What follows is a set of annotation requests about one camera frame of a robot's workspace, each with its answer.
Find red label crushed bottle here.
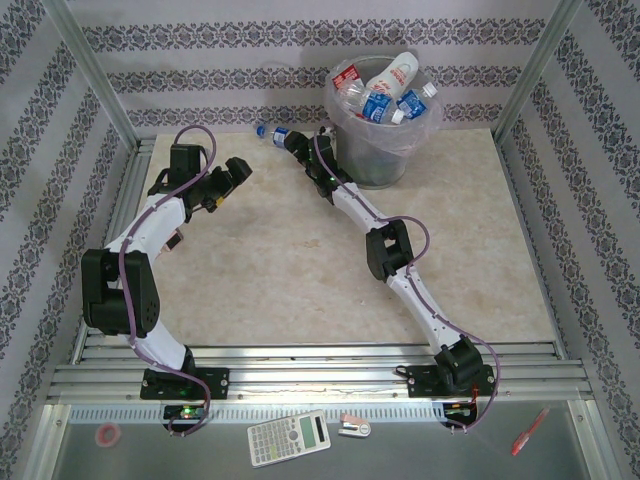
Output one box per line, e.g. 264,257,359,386
332,63,365,90

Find grey translucent waste bin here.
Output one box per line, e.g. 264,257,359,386
323,53,444,190

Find clear plastic bin liner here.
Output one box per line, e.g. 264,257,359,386
323,53,445,156

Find pink square container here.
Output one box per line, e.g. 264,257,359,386
159,227,185,255

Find aluminium cross rails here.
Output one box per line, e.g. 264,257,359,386
47,341,594,405

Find circuit board green light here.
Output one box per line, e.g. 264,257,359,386
163,403,210,422

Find slotted metal strip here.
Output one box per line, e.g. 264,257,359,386
67,402,446,425

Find white scientific calculator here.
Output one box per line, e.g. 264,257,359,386
246,408,333,470

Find pink white stapler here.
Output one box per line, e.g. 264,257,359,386
337,412,372,439

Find pink tape roll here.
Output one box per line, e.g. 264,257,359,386
93,423,123,448

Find small circuit board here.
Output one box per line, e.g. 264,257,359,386
442,402,479,420

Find red pen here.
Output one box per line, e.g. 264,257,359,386
510,407,551,457

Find aluminium frame post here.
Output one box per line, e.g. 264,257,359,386
42,0,140,147
497,0,585,134

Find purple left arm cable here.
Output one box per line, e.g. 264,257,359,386
119,124,219,437

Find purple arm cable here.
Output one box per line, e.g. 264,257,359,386
312,129,501,435
119,124,219,437

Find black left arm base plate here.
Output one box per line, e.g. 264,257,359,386
139,367,231,401

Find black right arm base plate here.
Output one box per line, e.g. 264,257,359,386
407,364,496,400

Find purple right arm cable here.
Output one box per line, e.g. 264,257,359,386
312,129,501,435

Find aluminium frame bar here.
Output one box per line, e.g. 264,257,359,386
567,399,621,480
27,403,71,480

